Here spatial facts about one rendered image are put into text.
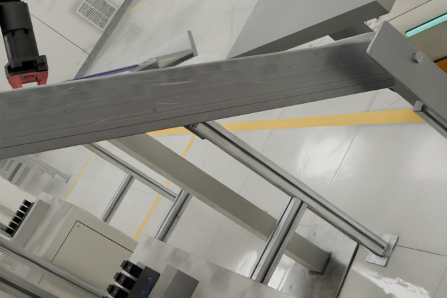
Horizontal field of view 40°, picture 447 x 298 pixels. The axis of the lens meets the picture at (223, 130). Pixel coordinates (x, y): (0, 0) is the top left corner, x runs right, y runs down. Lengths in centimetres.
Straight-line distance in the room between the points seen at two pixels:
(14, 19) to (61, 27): 779
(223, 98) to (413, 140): 128
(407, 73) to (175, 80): 27
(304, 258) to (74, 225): 78
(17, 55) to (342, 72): 65
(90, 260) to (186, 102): 153
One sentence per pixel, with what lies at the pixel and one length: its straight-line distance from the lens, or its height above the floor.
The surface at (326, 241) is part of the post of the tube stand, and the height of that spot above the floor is 1.
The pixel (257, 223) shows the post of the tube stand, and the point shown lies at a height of 27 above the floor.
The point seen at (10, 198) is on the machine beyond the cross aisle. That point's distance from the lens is 563.
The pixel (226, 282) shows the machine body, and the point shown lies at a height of 62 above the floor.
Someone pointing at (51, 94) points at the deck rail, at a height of 101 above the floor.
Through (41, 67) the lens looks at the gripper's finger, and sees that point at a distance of 116.
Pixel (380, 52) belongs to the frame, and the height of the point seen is 74.
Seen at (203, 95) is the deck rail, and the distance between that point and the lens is 64.
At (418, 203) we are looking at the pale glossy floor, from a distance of 172.
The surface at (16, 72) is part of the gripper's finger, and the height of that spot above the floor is 103.
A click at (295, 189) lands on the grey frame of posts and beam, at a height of 33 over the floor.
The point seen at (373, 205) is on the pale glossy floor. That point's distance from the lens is 184.
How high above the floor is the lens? 107
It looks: 20 degrees down
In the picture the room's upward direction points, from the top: 55 degrees counter-clockwise
